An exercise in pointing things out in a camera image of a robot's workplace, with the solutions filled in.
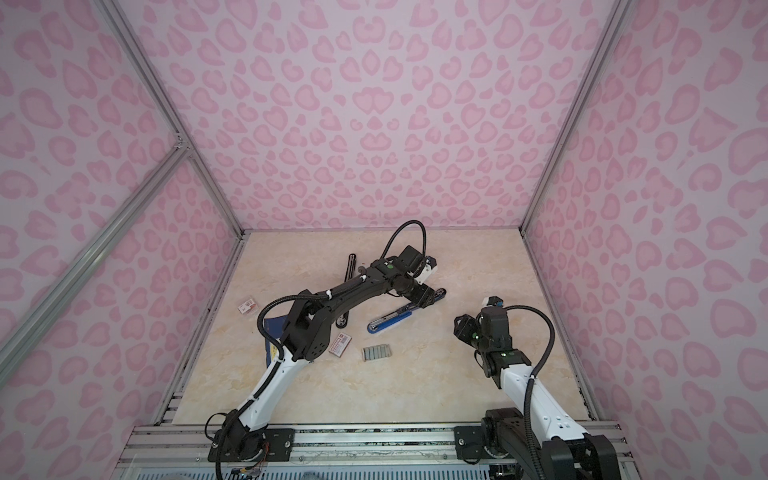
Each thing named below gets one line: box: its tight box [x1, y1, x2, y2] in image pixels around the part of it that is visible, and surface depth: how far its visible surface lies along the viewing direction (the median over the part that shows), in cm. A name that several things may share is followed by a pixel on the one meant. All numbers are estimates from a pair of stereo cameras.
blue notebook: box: [264, 315, 288, 368], surface depth 95 cm
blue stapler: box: [367, 303, 419, 334], surface depth 97 cm
